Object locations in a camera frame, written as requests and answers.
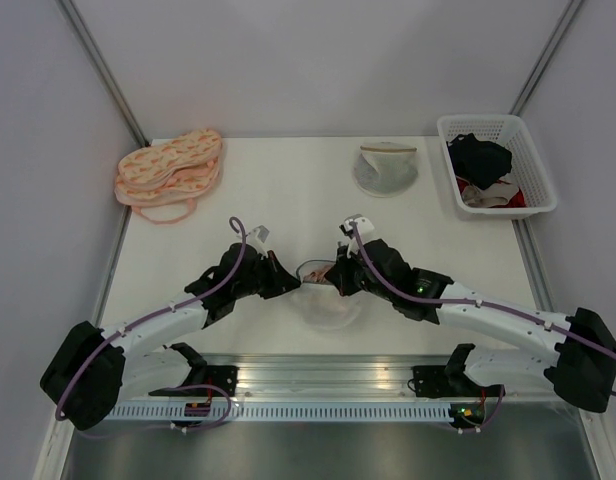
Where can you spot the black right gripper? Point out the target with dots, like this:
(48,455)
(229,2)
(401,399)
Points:
(339,272)

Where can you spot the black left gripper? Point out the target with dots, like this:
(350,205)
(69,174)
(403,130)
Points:
(280,279)

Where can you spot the pink bra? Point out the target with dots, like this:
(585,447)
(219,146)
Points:
(318,275)

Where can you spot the blue-zipper white mesh laundry bag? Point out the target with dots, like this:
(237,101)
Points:
(322,306)

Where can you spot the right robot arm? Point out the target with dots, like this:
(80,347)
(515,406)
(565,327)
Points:
(571,356)

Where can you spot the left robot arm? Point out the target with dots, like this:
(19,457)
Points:
(96,368)

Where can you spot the beige-trim mesh laundry bag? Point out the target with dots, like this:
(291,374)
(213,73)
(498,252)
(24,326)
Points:
(385,169)

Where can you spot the pink patterned laundry bag stack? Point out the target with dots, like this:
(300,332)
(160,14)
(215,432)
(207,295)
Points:
(176,172)

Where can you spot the beige bra in basket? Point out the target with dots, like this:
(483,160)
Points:
(497,195)

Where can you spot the black garment in basket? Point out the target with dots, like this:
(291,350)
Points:
(480,162)

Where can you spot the red garment in basket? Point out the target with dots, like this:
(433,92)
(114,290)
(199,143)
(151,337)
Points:
(517,202)

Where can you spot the white plastic basket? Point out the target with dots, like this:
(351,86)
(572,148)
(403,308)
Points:
(528,170)

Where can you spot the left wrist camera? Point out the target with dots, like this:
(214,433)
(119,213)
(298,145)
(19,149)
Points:
(257,238)

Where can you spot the aluminium rail table edge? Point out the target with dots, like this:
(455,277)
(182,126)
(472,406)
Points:
(313,372)

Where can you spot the white slotted cable duct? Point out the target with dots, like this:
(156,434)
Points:
(179,411)

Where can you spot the left aluminium corner post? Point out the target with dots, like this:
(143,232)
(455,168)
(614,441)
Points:
(79,27)

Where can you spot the aluminium corner post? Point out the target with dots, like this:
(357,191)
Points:
(562,28)
(79,27)

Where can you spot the right aluminium corner post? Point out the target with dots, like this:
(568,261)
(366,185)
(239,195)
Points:
(562,28)

